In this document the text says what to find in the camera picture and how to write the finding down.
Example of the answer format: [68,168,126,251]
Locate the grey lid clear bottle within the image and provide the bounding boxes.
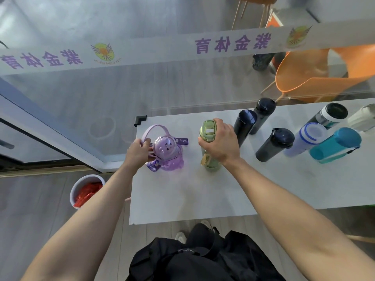
[347,103,375,132]

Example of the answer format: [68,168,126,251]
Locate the slim black thermos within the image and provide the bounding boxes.
[233,109,258,148]

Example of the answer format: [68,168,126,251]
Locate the person's right forearm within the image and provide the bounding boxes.
[224,156,375,281]

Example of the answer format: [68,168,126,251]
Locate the white bucket red contents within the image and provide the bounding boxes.
[70,174,106,210]

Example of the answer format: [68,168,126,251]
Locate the teal blue bottle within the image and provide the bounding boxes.
[309,127,363,164]

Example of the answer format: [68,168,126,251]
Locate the person's left hand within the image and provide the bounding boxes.
[121,138,156,173]

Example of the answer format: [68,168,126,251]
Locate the purple transparent kids bottle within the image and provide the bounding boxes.
[141,124,189,173]

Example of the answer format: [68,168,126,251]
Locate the white purple bottle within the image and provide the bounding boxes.
[283,122,328,158]

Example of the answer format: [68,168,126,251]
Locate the frosted glass banner strip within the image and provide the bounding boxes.
[0,19,375,76]

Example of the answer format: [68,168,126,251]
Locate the person's right hand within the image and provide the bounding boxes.
[198,117,241,167]

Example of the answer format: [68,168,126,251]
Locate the orange plastic chair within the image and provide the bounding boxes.
[260,45,375,103]

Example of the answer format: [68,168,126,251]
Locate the dark bottle with strap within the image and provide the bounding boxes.
[249,98,277,135]

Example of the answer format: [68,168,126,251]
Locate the grey table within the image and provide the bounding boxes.
[129,98,375,226]

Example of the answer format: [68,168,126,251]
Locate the person's left forearm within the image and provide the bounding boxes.
[22,164,144,281]

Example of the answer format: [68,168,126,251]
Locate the dark smoky bottle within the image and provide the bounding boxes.
[255,128,296,162]

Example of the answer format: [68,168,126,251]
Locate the green transparent bottle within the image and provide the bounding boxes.
[199,119,223,173]

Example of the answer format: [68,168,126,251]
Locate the black bottle white band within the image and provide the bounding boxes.
[306,103,349,130]

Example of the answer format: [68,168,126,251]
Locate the person's black clothing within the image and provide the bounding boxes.
[126,224,286,281]

